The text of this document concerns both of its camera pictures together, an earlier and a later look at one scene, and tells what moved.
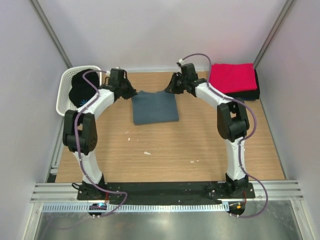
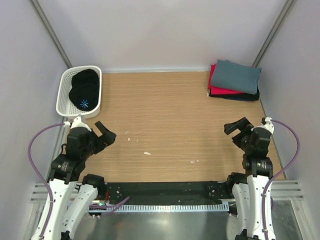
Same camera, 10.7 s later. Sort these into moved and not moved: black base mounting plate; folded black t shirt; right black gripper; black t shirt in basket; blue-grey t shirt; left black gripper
Moved: right black gripper; blue-grey t shirt; left black gripper
Not moved: black base mounting plate; folded black t shirt; black t shirt in basket
